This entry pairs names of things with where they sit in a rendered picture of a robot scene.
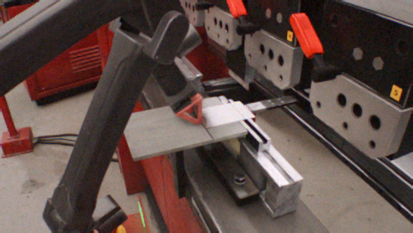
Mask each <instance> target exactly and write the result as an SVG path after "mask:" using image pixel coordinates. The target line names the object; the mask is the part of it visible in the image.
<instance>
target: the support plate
mask: <svg viewBox="0 0 413 233"><path fill-rule="evenodd" d="M219 105H223V104H222V103H221V102H220V101H219V100H218V99H217V97H212V98H208V99H204V100H202V108H208V107H212V106H219ZM207 130H208V131H209V132H210V133H211V134H212V136H213V137H214V139H212V137H211V136H210V135H209V134H208V132H207V131H206V129H205V128H204V127H203V126H202V125H201V124H199V125H196V124H194V123H192V122H190V121H188V120H186V119H182V118H181V117H178V116H176V114H175V113H174V111H173V109H172V108H171V107H170V106H167V107H160V108H153V109H149V110H146V111H139V112H136V113H132V114H131V117H130V119H129V121H128V124H127V126H126V128H125V131H124V134H125V138H126V140H127V143H128V146H129V150H130V152H131V156H132V159H133V161H139V160H142V159H148V158H151V157H157V156H162V155H164V154H168V153H173V152H177V151H180V150H185V149H188V148H191V147H199V146H203V145H208V144H212V143H215V142H219V141H223V140H226V139H232V138H235V137H238V136H243V135H246V134H248V131H247V130H246V128H245V127H244V126H242V125H241V124H240V123H239V122H233V123H229V124H226V125H220V126H217V127H213V128H209V129H207Z"/></svg>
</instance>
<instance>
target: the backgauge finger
mask: <svg viewBox="0 0 413 233"><path fill-rule="evenodd" d="M284 95H285V97H278V98H275V99H271V100H266V101H262V102H256V103H252V104H248V105H244V106H245V107H247V108H248V109H249V110H250V111H251V112H252V113H256V112H260V111H265V110H268V109H272V108H281V107H285V106H288V105H294V104H296V105H298V106H299V107H300V108H301V109H302V110H303V111H306V112H307V113H308V114H310V113H313V109H312V107H311V104H310V100H309V95H310V88H307V89H305V90H301V91H296V90H295V89H293V88H287V89H284Z"/></svg>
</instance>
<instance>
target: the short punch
mask: <svg viewBox="0 0 413 233"><path fill-rule="evenodd" d="M226 67H227V68H228V69H229V74H230V75H231V76H233V78H234V79H235V80H236V81H238V82H239V84H241V85H242V86H243V87H244V88H245V89H248V90H249V83H251V82H252V81H253V74H254V69H253V68H252V67H250V66H249V65H248V64H247V61H246V56H245V53H244V51H240V50H239V49H233V50H228V49H226Z"/></svg>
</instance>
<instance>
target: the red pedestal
mask: <svg viewBox="0 0 413 233"><path fill-rule="evenodd" d="M0 109H1V112H2V116H3V118H4V122H5V124H6V126H7V129H8V131H5V132H3V134H2V137H1V143H0V145H1V148H2V155H1V158H2V159H4V158H7V157H9V156H11V157H12V156H17V155H20V154H25V153H30V152H32V151H34V146H35V145H33V143H32V137H33V132H32V130H31V127H30V126H28V127H25V128H19V129H15V125H14V123H13V118H12V117H11V113H10V109H9V106H8V104H7V100H6V98H5V95H4V96H3V97H2V98H1V99H0Z"/></svg>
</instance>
